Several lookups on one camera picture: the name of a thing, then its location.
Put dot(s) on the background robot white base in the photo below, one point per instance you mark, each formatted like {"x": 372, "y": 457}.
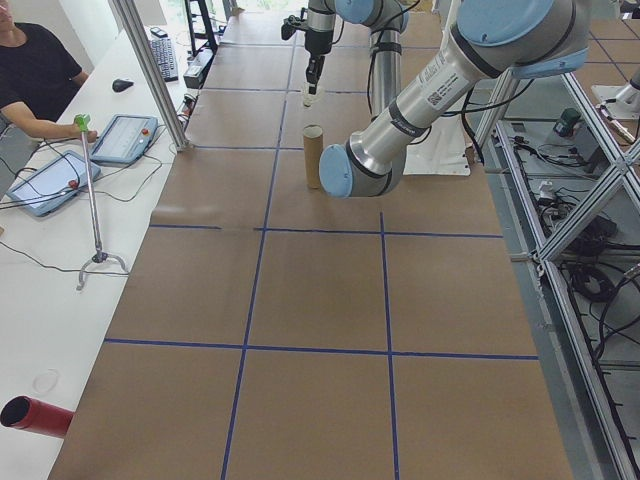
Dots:
{"x": 617, "y": 97}

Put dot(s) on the operator right hand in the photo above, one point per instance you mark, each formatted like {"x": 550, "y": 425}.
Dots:
{"x": 94, "y": 135}

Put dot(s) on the black phone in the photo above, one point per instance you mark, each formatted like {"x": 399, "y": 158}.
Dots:
{"x": 159, "y": 33}

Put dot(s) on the operator right forearm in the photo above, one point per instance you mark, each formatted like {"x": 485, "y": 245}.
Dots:
{"x": 40, "y": 125}

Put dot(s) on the white power plug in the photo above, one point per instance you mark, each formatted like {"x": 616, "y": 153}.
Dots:
{"x": 546, "y": 191}

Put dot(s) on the blue grey teach pendant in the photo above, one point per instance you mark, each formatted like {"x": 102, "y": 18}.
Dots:
{"x": 50, "y": 185}
{"x": 125, "y": 140}

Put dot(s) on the black orange connector block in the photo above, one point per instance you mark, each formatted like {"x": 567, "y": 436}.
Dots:
{"x": 190, "y": 100}
{"x": 186, "y": 118}

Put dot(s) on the green and black device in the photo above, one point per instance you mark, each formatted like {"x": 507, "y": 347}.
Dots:
{"x": 569, "y": 122}

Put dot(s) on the aluminium profile post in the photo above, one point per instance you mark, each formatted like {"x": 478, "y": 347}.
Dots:
{"x": 155, "y": 75}

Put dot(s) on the black computer box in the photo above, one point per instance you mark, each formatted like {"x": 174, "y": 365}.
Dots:
{"x": 197, "y": 70}

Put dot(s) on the black keyboard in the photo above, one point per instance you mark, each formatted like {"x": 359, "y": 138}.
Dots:
{"x": 164, "y": 60}

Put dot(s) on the V-shaped metal bar frame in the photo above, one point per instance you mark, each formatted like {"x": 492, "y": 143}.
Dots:
{"x": 585, "y": 210}

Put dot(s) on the black computer mouse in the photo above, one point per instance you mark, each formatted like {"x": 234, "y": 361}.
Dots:
{"x": 122, "y": 85}

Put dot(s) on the red tube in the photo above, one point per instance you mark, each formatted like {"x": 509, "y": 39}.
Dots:
{"x": 35, "y": 417}

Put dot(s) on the metal stand with green top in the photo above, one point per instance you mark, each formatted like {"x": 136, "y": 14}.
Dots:
{"x": 95, "y": 215}

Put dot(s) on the operator in black shirt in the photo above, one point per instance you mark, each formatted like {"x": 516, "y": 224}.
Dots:
{"x": 35, "y": 65}

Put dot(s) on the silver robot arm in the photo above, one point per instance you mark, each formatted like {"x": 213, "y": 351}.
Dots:
{"x": 425, "y": 100}

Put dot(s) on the brown cardboard tube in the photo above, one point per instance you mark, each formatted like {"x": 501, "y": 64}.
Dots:
{"x": 313, "y": 160}

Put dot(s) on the white feather shuttlecock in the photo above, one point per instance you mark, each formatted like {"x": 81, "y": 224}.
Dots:
{"x": 311, "y": 100}

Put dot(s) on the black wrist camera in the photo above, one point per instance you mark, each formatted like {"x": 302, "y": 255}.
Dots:
{"x": 292, "y": 27}

